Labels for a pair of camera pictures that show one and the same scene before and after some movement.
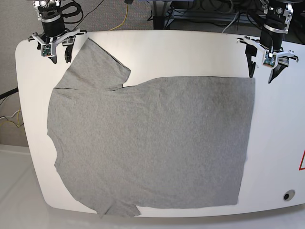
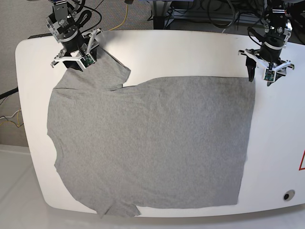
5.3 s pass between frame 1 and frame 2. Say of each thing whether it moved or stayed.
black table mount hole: stayed
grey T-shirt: stayed
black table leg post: stayed
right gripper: moved
